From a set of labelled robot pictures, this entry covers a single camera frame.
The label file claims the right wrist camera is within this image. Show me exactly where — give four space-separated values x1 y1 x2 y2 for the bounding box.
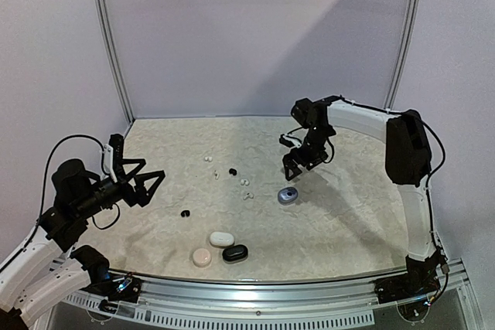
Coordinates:
279 134 302 148

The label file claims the purple charging case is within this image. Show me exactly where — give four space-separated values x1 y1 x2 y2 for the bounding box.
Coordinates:
277 186 299 205

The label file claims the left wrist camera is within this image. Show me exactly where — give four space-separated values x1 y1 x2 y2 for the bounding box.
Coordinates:
102 134 125 183

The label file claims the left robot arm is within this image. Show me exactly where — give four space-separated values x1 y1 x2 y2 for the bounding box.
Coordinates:
1 158 166 329

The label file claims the white charging case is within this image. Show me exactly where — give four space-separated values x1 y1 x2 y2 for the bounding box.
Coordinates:
209 231 235 247

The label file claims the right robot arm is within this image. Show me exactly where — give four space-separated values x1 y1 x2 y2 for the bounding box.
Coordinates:
279 96 440 296

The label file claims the black charging case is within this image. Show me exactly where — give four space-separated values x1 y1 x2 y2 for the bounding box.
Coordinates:
222 244 248 263

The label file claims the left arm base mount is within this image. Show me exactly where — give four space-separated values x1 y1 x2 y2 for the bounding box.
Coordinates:
82 265 143 303

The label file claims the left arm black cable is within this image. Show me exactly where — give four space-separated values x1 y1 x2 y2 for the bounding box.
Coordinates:
34 135 119 230

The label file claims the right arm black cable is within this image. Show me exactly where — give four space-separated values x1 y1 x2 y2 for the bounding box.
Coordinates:
324 96 449 269

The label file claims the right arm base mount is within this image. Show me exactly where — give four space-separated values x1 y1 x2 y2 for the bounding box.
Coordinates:
374 264 449 307

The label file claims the aluminium front rail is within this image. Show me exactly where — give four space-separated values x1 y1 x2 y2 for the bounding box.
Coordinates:
44 256 471 327

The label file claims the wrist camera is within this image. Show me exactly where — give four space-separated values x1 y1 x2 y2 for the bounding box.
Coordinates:
279 134 302 148
102 134 125 183

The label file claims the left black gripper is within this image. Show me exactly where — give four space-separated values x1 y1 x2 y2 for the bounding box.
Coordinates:
75 158 165 219

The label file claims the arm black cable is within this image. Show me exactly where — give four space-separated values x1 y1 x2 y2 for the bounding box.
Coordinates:
34 135 119 230
324 96 449 269

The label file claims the pink charging case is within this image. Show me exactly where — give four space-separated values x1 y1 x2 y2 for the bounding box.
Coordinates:
192 248 212 267

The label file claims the white stem earbud right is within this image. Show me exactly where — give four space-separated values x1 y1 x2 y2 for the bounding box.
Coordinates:
243 192 254 200

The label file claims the right aluminium frame post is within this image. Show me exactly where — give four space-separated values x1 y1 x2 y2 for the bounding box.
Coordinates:
383 0 419 110

